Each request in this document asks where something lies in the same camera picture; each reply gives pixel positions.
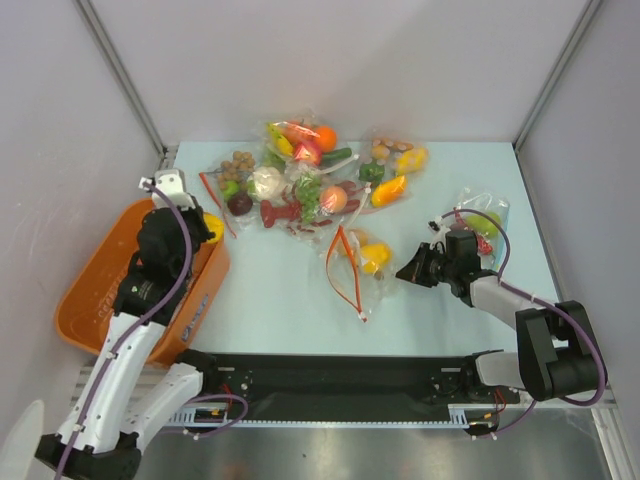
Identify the yellow fake pepper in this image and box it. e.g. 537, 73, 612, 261
203, 212, 225, 244

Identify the zip bag with yellow fruit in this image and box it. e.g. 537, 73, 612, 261
324, 226, 397, 323

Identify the zip bag with green pear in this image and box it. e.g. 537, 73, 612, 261
450, 186, 510, 268

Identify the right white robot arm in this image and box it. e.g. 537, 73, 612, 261
396, 230, 607, 406

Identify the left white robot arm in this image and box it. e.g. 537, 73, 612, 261
35, 201, 230, 479

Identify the zip bag with cauliflower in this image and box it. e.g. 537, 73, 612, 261
199, 143, 287, 238

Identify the zip bag with yellow peppers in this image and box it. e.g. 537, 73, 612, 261
356, 127, 430, 210

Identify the zip bag with lobster grapes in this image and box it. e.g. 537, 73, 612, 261
250, 165, 371, 243

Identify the zip bag with orange top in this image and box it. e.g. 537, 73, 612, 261
259, 110, 355, 170

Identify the orange plastic basket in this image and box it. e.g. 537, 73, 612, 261
54, 199, 230, 367

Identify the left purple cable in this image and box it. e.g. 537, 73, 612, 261
53, 182, 196, 479

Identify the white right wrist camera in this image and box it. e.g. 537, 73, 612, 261
428, 216, 450, 249

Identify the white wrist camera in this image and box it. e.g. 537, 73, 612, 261
428, 216, 450, 249
138, 169, 198, 211

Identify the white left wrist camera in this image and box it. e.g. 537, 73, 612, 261
138, 169, 198, 211

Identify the white cable duct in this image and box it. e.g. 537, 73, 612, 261
165, 404, 499, 437

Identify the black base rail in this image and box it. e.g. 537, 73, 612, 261
169, 351, 536, 424

